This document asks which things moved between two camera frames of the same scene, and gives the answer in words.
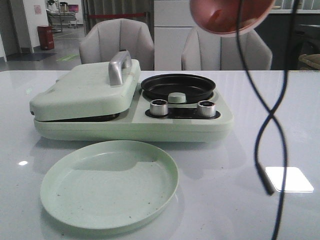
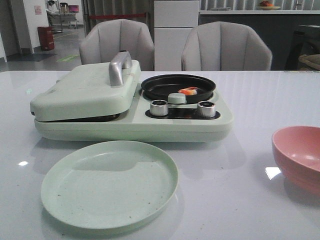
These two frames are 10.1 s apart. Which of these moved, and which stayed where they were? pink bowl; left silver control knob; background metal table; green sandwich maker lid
Moved: pink bowl
Stayed: left silver control knob; green sandwich maker lid; background metal table
